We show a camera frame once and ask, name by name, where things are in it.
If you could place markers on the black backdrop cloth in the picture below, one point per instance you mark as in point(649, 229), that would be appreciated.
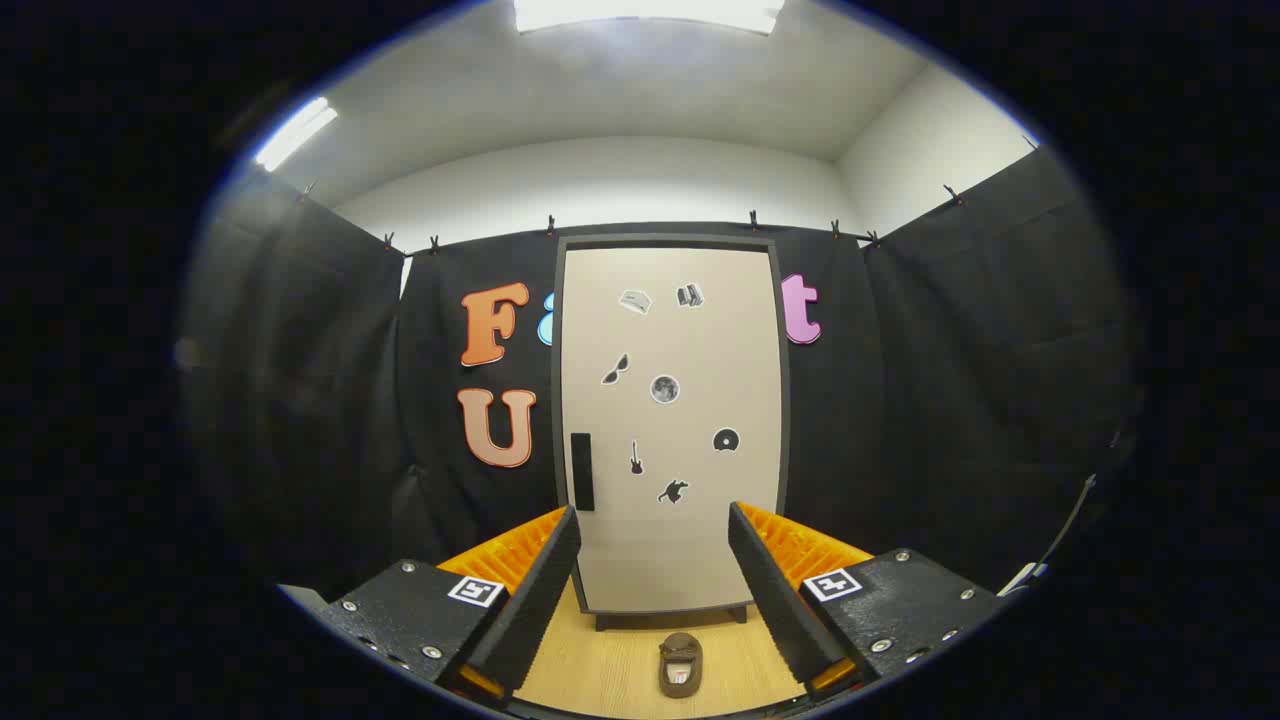
point(300, 400)

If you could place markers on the row of black cloth clips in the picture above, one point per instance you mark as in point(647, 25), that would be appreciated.
point(549, 226)

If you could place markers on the dark grey shoe cabinet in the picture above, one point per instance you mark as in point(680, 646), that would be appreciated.
point(670, 241)

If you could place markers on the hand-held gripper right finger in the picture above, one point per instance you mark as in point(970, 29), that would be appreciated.
point(775, 600)

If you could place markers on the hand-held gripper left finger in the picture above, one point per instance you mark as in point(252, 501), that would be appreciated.
point(530, 610)

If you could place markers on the ceiling light panel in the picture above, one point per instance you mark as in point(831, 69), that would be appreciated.
point(650, 12)
point(295, 133)

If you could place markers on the brown fuzzy shoe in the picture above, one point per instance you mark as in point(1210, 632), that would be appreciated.
point(680, 675)

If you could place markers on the beige shoe cabinet door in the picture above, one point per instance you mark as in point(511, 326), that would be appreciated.
point(720, 380)

